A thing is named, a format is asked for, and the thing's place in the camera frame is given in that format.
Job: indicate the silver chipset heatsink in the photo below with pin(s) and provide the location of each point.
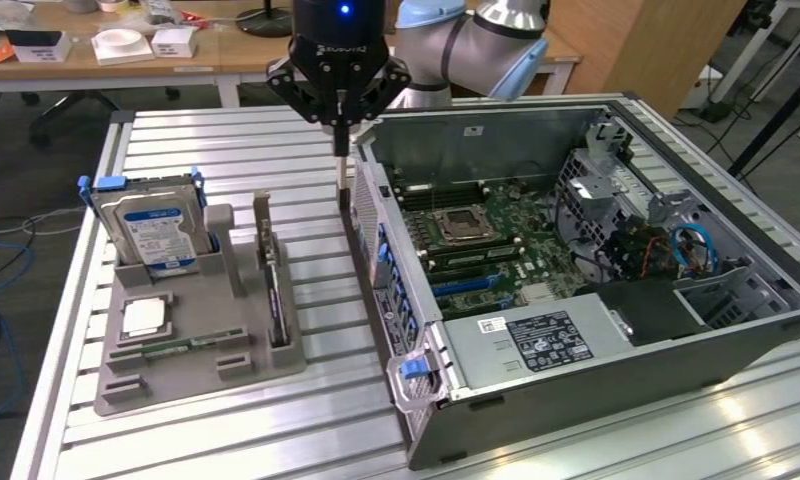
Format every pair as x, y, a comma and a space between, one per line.
543, 293

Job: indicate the white floor device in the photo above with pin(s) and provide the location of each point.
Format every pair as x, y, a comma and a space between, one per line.
700, 87

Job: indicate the metal drive cage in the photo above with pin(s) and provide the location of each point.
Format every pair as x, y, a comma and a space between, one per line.
594, 195

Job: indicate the black office chair base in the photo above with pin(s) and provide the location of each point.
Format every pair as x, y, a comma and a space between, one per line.
60, 107

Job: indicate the grey parts rack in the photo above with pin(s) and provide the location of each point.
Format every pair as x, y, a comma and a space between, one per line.
240, 320

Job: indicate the wooden desk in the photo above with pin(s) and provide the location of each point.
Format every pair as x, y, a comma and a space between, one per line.
240, 55

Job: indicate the white box with black top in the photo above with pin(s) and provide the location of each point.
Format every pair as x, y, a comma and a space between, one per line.
36, 47

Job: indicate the installed RAM stick with label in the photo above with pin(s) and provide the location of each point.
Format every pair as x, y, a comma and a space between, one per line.
476, 252

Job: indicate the green RAM stick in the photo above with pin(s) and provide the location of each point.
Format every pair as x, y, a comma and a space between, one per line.
187, 345

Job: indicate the black graphics card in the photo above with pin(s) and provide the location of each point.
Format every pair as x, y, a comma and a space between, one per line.
277, 295

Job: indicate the hard disk in blue caddy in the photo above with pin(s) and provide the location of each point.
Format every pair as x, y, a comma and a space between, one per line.
156, 230

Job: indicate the orange box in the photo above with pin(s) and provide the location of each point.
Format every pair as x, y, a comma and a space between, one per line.
1, 52

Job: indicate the black open PC case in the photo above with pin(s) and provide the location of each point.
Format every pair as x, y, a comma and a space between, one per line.
574, 410

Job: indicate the grey power supply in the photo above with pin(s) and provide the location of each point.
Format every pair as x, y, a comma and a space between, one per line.
547, 340

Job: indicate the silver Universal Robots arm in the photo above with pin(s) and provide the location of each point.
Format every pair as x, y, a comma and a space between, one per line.
434, 45

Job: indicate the black lamp base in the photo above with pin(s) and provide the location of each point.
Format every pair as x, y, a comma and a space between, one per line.
263, 25

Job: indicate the silver CPU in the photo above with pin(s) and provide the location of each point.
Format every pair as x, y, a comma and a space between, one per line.
145, 318

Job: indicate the blue case latch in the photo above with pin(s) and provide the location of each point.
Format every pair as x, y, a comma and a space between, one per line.
412, 371

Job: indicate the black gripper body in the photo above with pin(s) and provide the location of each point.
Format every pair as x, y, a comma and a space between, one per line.
336, 45

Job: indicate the CPU socket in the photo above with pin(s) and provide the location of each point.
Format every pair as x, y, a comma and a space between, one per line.
462, 225

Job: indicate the plain white box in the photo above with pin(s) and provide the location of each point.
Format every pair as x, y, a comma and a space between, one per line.
173, 44

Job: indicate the blue expansion slot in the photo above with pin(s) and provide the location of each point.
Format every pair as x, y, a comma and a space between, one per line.
463, 286

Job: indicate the wooden cabinet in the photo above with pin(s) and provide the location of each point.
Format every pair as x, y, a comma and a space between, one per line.
640, 50

